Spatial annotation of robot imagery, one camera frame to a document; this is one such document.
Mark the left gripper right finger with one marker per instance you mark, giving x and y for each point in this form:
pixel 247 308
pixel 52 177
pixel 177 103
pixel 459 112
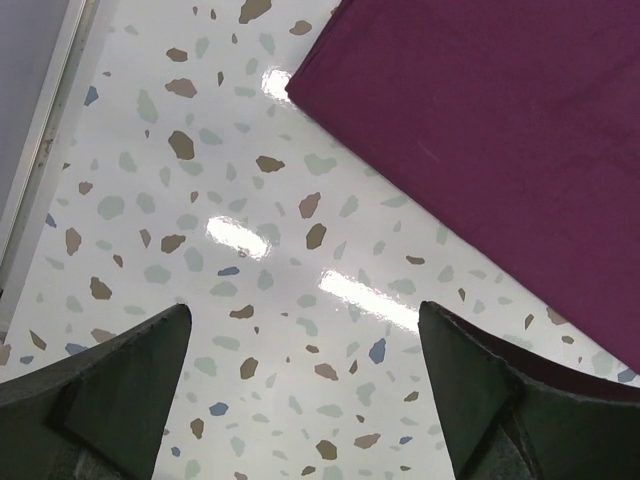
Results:
pixel 507 413

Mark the purple cloth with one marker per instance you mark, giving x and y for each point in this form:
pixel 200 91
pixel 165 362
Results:
pixel 515 123

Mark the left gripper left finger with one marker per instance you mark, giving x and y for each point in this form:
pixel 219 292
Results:
pixel 100 413

